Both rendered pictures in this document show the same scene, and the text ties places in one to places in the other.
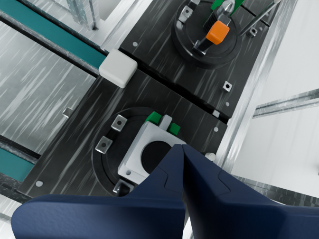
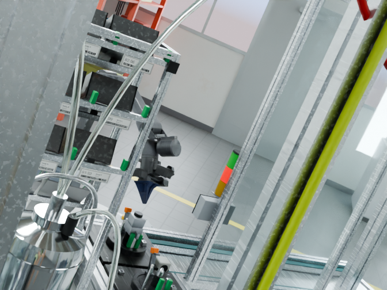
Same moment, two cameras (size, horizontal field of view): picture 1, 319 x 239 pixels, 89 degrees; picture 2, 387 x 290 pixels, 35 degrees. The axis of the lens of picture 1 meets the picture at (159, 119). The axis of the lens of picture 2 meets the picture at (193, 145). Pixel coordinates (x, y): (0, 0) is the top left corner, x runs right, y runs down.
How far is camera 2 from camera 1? 1.99 m
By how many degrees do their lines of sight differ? 92
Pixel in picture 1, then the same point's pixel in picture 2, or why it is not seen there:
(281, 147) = not seen: outside the picture
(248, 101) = (100, 278)
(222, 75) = (126, 278)
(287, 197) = (82, 222)
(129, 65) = (160, 260)
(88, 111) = not seen: hidden behind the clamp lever
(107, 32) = (180, 278)
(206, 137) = (107, 254)
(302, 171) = not seen: outside the picture
